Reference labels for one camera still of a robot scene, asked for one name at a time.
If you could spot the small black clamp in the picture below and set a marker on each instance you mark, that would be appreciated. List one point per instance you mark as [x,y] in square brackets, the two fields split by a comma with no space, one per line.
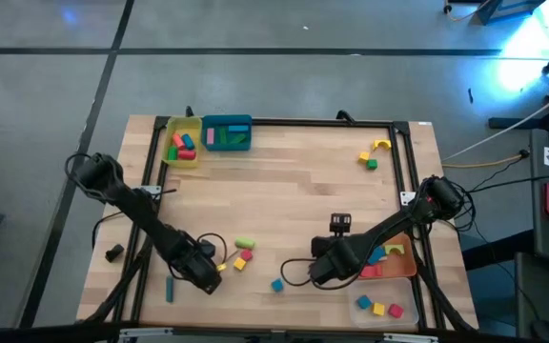
[114,253]

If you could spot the clear plastic bin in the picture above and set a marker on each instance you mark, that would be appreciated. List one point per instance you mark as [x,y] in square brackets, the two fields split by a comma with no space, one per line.
[408,295]

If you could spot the green cube block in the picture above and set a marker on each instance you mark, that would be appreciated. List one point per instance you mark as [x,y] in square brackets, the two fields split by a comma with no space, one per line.
[372,164]

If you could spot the green wedge block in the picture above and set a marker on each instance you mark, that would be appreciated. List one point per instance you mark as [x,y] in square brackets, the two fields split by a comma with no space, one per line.
[238,139]

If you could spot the yellow arch block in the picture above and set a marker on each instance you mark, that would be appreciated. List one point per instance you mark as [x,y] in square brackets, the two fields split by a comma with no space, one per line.
[381,142]

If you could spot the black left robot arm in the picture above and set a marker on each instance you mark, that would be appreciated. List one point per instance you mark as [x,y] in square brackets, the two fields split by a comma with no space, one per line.
[131,202]

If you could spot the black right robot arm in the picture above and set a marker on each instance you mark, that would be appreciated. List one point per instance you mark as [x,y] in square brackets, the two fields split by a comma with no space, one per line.
[398,221]

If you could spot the black stand foot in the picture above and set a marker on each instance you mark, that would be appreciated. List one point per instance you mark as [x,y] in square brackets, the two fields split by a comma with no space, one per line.
[532,123]

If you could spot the green cylinder block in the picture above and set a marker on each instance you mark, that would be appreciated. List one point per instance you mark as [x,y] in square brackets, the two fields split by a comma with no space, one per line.
[172,153]

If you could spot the blue cylinder block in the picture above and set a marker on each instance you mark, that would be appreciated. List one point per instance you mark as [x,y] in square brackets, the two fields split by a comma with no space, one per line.
[188,141]

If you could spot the silver crossbar bracket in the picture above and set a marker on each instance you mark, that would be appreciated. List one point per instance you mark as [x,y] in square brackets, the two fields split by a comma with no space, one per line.
[146,333]
[410,338]

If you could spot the yellow-green cylinder block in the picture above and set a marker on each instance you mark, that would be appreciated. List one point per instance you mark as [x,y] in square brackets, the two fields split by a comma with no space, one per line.
[245,243]

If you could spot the teal long block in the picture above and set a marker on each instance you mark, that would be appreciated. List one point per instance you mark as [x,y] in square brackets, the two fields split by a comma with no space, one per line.
[169,289]

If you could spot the blue plastic bin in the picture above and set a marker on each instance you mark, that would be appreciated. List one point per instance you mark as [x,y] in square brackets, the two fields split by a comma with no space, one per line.
[227,117]

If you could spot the yellow plastic bin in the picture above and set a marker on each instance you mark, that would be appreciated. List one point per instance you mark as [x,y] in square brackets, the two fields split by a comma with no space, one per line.
[191,125]

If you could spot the black aluminium rig frame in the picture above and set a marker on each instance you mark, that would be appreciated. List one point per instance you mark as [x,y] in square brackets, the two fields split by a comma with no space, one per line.
[303,122]

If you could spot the blue long block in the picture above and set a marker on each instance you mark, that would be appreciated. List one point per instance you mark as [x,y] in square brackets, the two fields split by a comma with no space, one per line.
[238,128]

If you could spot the metal frame bracket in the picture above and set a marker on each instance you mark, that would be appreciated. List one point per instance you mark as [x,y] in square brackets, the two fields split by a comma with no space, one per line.
[407,197]
[150,189]

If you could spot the orange plastic bin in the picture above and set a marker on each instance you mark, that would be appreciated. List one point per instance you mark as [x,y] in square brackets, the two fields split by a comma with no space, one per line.
[403,267]

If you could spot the red cylinder block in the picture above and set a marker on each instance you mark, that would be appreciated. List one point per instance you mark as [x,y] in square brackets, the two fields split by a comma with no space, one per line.
[187,155]

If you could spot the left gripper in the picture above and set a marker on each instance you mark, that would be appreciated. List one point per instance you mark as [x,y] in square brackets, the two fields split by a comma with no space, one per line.
[198,268]

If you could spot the orange cylinder block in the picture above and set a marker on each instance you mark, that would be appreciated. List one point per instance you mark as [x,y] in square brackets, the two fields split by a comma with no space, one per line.
[178,141]

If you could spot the pink long block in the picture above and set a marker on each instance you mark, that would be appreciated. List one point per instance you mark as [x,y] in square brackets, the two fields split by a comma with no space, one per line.
[210,135]

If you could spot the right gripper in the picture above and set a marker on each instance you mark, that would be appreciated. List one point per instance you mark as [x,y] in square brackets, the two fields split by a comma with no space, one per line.
[343,255]

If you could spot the black rig crossbar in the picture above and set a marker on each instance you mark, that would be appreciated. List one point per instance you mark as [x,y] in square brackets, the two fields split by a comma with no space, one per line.
[41,333]

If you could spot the blue cube block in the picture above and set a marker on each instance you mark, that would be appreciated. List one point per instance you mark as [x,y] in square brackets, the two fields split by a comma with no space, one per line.
[277,285]
[363,301]

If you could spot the yellow-green arch block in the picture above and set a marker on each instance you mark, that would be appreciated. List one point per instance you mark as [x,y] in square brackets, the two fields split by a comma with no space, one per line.
[393,246]

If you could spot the black frame clamp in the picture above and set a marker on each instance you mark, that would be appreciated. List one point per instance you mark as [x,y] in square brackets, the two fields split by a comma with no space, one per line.
[345,115]
[189,112]

